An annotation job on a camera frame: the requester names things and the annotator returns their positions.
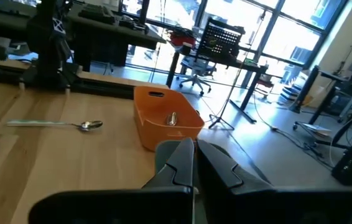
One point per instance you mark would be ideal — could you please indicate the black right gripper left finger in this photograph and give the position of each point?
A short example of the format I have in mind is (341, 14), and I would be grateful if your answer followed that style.
(163, 205)

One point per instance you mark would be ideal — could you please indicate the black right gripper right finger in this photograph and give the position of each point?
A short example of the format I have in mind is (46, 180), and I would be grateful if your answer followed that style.
(241, 205)

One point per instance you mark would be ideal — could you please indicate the teal white marbled spoon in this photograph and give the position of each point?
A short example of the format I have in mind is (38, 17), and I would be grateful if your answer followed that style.
(90, 125)

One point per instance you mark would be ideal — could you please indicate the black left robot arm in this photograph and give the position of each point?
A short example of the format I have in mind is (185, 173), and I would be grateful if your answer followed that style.
(47, 46)

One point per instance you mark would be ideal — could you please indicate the orange plastic bin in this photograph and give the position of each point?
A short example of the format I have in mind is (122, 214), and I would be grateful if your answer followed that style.
(151, 133)

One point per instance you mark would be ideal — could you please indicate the black tripod stand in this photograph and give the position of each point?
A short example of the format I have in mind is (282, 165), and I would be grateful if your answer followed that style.
(220, 119)

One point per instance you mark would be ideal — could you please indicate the stacked blue white trays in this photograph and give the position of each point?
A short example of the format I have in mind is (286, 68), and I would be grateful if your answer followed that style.
(291, 93)

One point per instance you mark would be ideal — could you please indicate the black angled leg desk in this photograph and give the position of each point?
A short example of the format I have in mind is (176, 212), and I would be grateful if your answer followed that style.
(303, 90)

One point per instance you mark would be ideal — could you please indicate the black long desk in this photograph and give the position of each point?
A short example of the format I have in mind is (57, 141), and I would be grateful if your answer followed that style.
(173, 68)

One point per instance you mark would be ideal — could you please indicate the grey office chair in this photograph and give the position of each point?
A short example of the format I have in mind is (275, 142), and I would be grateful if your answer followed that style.
(196, 67)

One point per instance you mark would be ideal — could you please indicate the red object on desk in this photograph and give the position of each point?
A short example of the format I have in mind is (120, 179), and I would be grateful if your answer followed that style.
(182, 40)

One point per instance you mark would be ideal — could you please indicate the large glass window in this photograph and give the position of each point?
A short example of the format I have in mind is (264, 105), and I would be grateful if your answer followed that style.
(291, 40)

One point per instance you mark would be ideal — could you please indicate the grey desk with keyboard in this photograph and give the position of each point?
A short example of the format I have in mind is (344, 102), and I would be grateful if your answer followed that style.
(101, 34)

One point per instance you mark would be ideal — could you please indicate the black keyboard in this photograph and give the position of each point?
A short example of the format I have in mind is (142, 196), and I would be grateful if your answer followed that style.
(96, 13)

